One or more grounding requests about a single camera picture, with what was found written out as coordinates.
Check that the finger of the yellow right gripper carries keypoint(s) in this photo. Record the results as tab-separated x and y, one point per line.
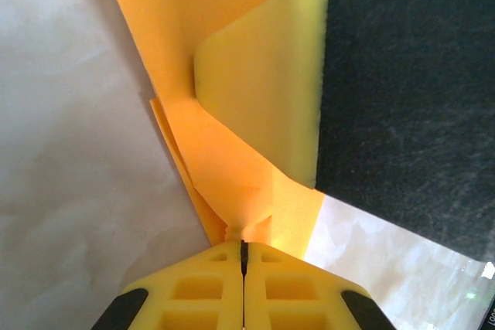
263	94

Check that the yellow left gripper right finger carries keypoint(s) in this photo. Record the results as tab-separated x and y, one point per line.
255	307

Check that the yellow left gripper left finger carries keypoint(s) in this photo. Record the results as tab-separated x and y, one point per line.
232	307

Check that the orange paper sheet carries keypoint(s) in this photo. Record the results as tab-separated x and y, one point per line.
174	36

